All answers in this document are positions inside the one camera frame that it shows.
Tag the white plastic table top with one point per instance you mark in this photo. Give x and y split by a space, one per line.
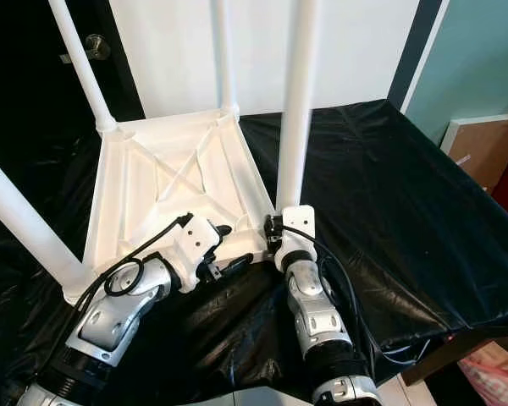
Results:
178 169

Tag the white plastic table leg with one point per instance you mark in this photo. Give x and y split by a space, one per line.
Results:
226 59
298 101
85 68
25 220

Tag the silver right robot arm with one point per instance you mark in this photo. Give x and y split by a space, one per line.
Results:
322 313

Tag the black plastic table cover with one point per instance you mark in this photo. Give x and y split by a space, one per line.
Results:
398 220

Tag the black door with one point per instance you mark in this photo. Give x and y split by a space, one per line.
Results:
25 68

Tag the red object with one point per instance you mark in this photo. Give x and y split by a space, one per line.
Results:
495 376

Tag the dark grey window frame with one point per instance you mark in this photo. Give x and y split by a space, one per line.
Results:
415 51

